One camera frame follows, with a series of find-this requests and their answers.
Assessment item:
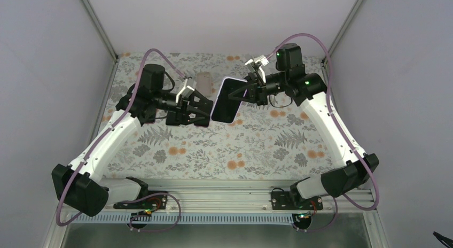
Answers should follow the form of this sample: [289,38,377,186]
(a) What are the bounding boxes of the aluminium corner post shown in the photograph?
[329,0,365,56]
[80,0,118,62]

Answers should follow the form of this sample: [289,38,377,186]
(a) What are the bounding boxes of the grey slotted cable duct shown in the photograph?
[74,212,301,225]

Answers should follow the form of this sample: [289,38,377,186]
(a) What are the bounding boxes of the black object bottom corner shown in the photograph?
[433,231,453,248]

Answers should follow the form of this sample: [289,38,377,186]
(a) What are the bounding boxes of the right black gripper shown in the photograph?
[226,71,287,106]

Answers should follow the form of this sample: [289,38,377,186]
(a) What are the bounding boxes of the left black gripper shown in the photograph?
[153,89,212,125]

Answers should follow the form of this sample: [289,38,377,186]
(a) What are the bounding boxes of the left aluminium corner post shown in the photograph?
[80,0,118,62]

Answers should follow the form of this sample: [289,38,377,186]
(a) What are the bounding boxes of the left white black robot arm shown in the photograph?
[51,64,214,216]

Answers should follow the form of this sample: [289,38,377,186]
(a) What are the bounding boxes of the cream silicone phone case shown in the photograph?
[196,72,212,97]

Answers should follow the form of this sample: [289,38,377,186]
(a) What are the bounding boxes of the right aluminium corner post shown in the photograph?
[329,0,365,56]

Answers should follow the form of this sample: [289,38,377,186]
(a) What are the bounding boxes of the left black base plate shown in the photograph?
[113,191,168,211]

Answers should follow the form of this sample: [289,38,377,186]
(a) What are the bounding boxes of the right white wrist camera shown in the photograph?
[245,55,269,84]

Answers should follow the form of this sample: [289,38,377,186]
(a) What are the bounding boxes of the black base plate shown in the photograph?
[270,188,323,211]
[113,191,168,211]

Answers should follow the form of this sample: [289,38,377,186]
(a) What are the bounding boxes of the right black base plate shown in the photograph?
[270,188,323,211]

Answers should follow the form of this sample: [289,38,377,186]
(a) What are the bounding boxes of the cased black phone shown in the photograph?
[195,123,209,128]
[210,76,247,124]
[165,112,183,126]

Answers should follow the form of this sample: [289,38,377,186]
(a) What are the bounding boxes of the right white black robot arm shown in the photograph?
[227,43,379,209]

